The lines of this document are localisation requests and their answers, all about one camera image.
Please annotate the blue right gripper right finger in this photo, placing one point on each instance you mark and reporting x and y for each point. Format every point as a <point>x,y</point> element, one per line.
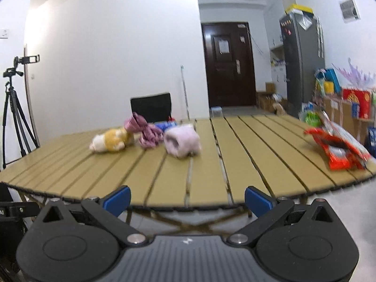
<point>258,202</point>

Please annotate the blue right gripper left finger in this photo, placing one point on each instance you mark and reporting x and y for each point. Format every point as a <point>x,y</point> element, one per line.
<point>117,201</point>

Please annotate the orange white plush toy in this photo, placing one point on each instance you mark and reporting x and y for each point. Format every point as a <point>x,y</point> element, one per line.
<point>113,140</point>

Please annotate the pink satin scrunchie bonnet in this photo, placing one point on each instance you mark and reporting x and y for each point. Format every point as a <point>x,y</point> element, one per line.
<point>150,136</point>

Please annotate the lilac fluffy towel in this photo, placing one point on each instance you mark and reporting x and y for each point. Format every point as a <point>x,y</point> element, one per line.
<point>182,141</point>

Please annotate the blue tissue pack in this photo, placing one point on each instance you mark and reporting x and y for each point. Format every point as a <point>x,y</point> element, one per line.
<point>165,125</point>

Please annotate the red snack bag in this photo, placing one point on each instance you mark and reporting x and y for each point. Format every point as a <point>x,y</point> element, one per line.
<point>341,148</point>

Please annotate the clear plastic jar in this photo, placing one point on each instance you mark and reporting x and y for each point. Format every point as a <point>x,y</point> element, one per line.
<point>216,111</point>

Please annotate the green snack bag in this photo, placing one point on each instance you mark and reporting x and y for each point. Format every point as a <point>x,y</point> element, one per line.
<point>312,119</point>

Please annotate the black folding chair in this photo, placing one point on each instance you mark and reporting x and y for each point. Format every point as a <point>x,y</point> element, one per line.
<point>153,108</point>

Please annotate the cardboard boxes stack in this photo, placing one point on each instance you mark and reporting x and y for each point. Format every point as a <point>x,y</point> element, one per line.
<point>340,112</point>

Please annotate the white kitchen cabinet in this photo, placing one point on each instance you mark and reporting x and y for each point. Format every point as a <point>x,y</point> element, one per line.
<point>272,14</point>

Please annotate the blue gift bag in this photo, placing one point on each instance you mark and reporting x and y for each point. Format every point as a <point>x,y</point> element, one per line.
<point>326,82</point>

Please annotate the dark brown door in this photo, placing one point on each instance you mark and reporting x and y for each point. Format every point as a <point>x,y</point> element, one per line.
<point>229,64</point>

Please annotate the red gift box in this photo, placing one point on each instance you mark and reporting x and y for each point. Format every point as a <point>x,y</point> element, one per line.
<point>360,102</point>

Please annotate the grey refrigerator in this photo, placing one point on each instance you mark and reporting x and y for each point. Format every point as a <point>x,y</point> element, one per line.
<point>303,58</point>

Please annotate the tan folding table frame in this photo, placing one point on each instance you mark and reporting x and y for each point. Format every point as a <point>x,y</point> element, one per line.
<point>177,213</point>

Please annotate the black camera tripod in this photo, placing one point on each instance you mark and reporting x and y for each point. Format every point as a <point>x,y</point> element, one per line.
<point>12,102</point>

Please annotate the white pole by wall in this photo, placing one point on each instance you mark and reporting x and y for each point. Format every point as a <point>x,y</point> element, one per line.
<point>185,91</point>

